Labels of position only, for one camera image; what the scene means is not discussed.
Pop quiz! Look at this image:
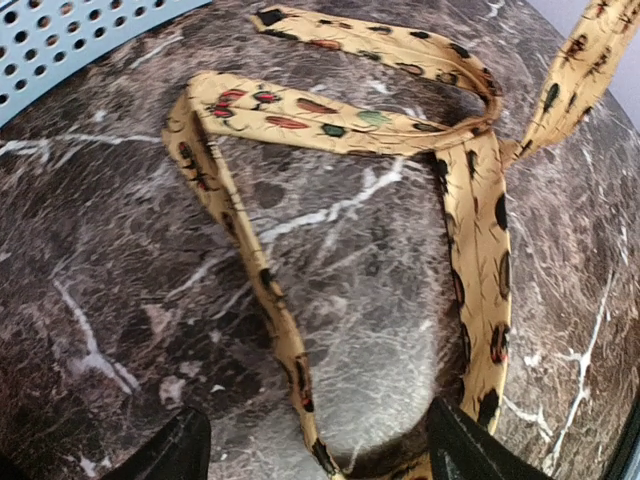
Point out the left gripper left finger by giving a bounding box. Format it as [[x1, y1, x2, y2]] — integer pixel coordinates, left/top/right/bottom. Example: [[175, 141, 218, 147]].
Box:
[[102, 407, 211, 480]]

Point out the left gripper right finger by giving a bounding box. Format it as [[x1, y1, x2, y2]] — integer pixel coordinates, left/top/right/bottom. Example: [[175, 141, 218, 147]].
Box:
[[427, 397, 550, 480]]

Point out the yellow beetle-pattern tie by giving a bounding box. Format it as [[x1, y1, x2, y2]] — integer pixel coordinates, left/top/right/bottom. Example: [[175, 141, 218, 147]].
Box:
[[167, 1, 639, 479]]

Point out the light blue plastic basket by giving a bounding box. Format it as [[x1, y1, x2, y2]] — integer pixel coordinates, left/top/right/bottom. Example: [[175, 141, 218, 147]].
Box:
[[1, 0, 205, 125]]

